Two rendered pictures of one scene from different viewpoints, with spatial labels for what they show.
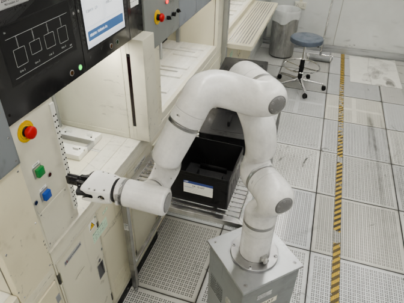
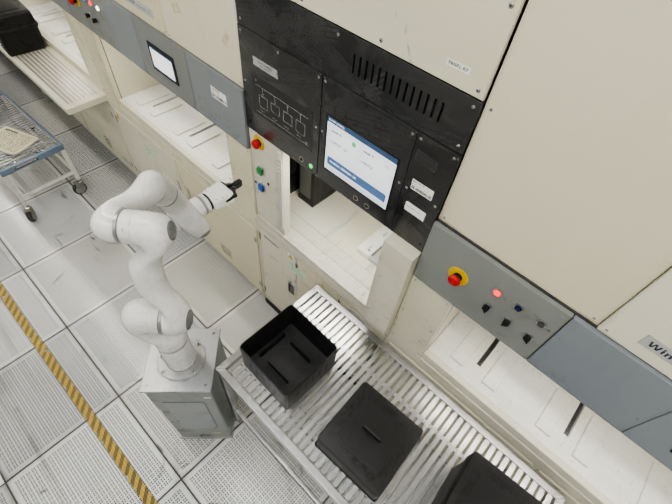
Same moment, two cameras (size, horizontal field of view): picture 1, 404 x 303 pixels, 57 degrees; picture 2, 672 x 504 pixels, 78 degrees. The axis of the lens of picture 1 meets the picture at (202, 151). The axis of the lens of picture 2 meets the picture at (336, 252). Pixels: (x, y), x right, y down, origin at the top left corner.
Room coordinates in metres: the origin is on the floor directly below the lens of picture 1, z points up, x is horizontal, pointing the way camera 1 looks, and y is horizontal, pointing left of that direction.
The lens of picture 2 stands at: (1.75, -0.61, 2.46)
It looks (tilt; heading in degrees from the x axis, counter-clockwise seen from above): 53 degrees down; 110
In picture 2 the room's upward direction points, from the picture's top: 8 degrees clockwise
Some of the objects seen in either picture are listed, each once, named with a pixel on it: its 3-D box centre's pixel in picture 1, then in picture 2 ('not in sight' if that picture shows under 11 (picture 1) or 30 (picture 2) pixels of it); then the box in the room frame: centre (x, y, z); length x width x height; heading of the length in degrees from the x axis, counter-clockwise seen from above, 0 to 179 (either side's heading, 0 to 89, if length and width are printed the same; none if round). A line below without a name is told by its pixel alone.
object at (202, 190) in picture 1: (207, 171); (289, 355); (1.39, -0.03, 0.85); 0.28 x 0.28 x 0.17; 73
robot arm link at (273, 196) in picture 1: (267, 202); (154, 323); (0.96, -0.23, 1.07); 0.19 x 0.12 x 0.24; 23
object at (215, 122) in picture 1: (229, 128); (370, 436); (1.81, -0.15, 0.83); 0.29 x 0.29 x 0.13; 76
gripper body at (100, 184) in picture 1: (104, 187); (216, 196); (0.86, 0.30, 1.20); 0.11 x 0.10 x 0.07; 73
